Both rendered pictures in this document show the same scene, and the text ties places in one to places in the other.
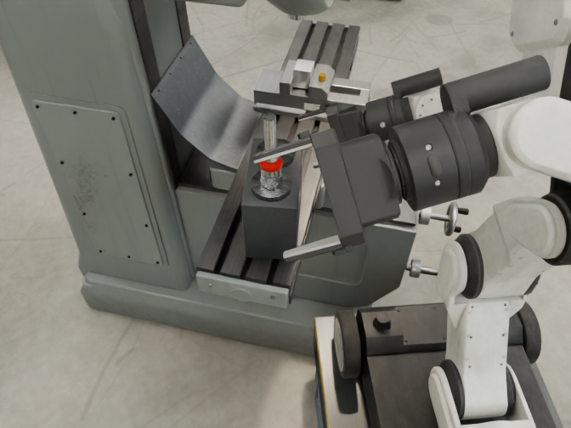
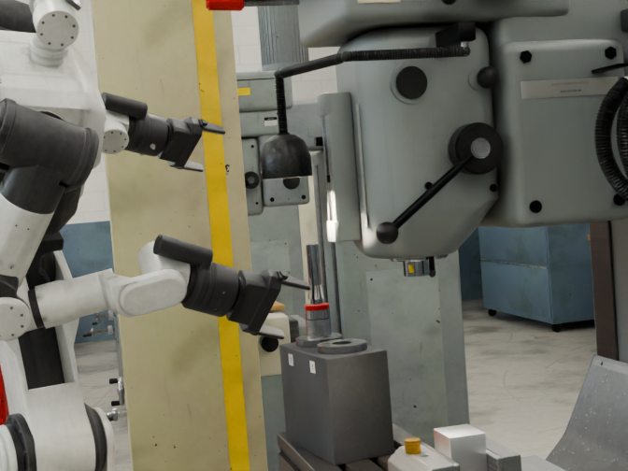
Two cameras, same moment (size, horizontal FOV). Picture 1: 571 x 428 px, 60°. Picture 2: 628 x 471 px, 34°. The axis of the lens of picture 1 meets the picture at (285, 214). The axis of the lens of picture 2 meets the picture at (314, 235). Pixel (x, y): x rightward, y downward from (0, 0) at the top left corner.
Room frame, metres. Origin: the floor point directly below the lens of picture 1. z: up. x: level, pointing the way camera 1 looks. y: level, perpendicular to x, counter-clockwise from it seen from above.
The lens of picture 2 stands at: (2.42, -0.85, 1.43)
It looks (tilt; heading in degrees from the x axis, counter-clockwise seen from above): 3 degrees down; 152
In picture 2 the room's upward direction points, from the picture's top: 4 degrees counter-clockwise
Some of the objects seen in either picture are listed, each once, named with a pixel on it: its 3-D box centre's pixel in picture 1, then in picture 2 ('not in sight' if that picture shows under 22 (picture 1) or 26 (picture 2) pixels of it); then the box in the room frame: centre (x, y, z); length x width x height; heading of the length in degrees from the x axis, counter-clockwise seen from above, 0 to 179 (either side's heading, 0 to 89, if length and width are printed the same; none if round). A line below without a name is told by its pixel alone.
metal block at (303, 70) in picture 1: (303, 74); (460, 451); (1.30, -0.05, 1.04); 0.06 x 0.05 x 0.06; 167
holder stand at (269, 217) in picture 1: (274, 197); (334, 393); (0.80, 0.03, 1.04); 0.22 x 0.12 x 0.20; 176
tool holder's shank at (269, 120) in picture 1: (270, 139); (314, 274); (0.75, 0.03, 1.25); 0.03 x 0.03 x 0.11
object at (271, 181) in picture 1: (271, 173); (318, 322); (0.75, 0.03, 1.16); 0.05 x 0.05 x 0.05
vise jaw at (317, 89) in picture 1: (321, 81); (422, 470); (1.28, -0.11, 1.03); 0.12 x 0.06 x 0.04; 167
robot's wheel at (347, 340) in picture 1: (347, 343); not in sight; (0.69, -0.19, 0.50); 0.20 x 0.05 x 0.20; 4
